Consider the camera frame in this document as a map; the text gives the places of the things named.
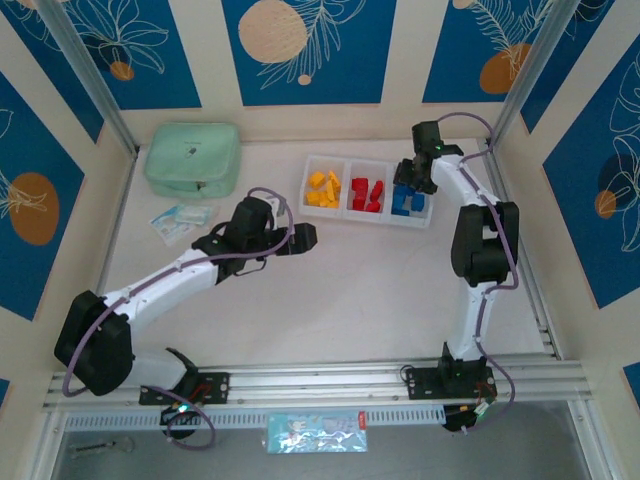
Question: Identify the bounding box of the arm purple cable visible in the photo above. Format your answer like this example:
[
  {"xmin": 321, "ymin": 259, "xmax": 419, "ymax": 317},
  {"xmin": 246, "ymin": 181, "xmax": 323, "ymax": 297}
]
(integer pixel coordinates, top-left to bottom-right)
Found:
[
  {"xmin": 437, "ymin": 111, "xmax": 519, "ymax": 435},
  {"xmin": 62, "ymin": 187, "xmax": 295, "ymax": 451}
]

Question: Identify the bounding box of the black electronics module with LED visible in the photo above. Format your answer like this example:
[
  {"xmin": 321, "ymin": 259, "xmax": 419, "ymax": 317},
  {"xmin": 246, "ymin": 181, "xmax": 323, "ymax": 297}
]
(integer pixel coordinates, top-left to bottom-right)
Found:
[
  {"xmin": 159, "ymin": 397, "xmax": 202, "ymax": 427},
  {"xmin": 441, "ymin": 402, "xmax": 497, "ymax": 434}
]

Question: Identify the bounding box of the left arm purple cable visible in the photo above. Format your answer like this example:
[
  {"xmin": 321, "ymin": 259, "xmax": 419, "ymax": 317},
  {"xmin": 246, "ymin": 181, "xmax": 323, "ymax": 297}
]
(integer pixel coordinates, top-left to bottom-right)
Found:
[{"xmin": 62, "ymin": 187, "xmax": 295, "ymax": 451}]

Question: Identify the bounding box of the clear white plastic packet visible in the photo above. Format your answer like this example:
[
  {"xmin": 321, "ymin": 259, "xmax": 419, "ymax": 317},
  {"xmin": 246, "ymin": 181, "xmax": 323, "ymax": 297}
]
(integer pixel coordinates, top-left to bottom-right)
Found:
[{"xmin": 175, "ymin": 202, "xmax": 221, "ymax": 227}]

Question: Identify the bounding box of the aluminium side rail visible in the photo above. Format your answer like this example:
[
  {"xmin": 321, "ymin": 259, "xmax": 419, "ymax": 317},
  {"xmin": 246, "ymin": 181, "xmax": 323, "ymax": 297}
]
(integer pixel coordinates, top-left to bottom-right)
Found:
[
  {"xmin": 480, "ymin": 139, "xmax": 565, "ymax": 360},
  {"xmin": 74, "ymin": 149, "xmax": 140, "ymax": 371}
]

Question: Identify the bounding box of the white slotted cable duct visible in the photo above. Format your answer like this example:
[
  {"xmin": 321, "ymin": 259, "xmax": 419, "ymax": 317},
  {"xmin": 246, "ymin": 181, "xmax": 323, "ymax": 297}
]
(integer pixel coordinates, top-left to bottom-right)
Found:
[{"xmin": 63, "ymin": 405, "xmax": 447, "ymax": 432}]

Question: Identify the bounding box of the holographic foil packet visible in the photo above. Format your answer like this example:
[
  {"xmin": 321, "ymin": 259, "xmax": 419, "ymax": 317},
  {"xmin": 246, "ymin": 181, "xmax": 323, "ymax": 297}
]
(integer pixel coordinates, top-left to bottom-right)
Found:
[{"xmin": 260, "ymin": 408, "xmax": 370, "ymax": 455}]

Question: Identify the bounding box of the blue white plastic packet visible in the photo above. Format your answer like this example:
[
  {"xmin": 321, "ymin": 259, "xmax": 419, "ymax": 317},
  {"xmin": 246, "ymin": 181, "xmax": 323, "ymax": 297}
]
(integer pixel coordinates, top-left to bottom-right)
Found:
[{"xmin": 149, "ymin": 204, "xmax": 195, "ymax": 246}]

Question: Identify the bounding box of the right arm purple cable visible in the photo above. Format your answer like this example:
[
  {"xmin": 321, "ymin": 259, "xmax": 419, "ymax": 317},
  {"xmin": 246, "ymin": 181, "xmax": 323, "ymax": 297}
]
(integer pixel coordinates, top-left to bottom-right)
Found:
[{"xmin": 437, "ymin": 111, "xmax": 519, "ymax": 435}]

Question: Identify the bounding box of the white three-compartment tray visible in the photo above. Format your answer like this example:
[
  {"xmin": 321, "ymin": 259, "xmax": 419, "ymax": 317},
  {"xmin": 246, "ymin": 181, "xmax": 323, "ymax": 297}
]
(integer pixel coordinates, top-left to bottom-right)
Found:
[{"xmin": 298, "ymin": 154, "xmax": 434, "ymax": 230}]

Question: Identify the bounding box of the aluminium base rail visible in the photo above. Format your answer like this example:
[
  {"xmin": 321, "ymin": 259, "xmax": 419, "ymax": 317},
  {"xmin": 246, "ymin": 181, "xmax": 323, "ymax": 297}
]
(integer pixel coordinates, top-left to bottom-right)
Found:
[{"xmin": 42, "ymin": 355, "xmax": 595, "ymax": 414}]

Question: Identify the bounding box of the mint green zip pouch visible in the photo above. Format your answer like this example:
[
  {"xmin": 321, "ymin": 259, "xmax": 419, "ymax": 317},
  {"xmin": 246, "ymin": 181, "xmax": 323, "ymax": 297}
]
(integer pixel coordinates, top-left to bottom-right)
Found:
[{"xmin": 143, "ymin": 122, "xmax": 243, "ymax": 200}]

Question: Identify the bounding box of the aluminium frame post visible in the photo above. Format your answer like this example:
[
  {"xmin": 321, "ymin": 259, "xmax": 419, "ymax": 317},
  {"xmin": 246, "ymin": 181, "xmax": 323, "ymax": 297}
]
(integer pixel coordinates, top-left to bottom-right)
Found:
[
  {"xmin": 485, "ymin": 0, "xmax": 585, "ymax": 151},
  {"xmin": 35, "ymin": 0, "xmax": 140, "ymax": 157}
]

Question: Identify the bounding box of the metal key tool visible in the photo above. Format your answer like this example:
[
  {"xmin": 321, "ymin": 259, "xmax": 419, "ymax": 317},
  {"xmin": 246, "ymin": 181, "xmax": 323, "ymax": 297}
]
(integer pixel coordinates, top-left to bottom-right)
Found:
[{"xmin": 72, "ymin": 437, "xmax": 136, "ymax": 456}]

